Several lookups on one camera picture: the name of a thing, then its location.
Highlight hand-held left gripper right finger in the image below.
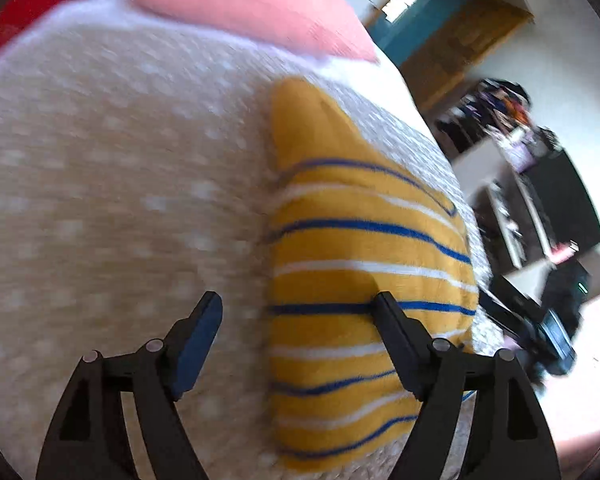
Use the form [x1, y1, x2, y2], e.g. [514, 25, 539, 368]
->
[369, 291, 563, 480]

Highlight grey patterned bedspread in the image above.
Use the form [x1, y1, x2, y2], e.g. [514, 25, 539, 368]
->
[0, 20, 503, 480]

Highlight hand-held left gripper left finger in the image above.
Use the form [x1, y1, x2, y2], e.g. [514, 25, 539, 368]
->
[35, 291, 224, 480]

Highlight pink pillow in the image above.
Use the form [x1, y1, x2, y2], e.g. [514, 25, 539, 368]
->
[107, 0, 381, 64]

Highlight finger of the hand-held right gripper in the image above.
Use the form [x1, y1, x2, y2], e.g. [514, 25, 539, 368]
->
[479, 284, 543, 343]

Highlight brown wooden door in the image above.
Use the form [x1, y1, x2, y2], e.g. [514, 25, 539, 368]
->
[400, 0, 533, 111]

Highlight white bed sheet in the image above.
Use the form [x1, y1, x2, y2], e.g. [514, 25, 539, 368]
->
[0, 0, 421, 121]

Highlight cluttered storage rack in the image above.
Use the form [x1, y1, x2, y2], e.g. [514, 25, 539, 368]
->
[435, 77, 536, 156]

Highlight teal door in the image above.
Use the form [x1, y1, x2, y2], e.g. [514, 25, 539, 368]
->
[367, 0, 481, 68]

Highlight yellow striped sweater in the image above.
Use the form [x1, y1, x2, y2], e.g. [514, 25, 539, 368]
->
[265, 77, 481, 473]

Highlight black television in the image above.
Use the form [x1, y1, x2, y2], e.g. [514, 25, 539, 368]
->
[522, 150, 600, 256]

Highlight white television cabinet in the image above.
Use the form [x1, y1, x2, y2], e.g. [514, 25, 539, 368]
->
[452, 137, 581, 281]

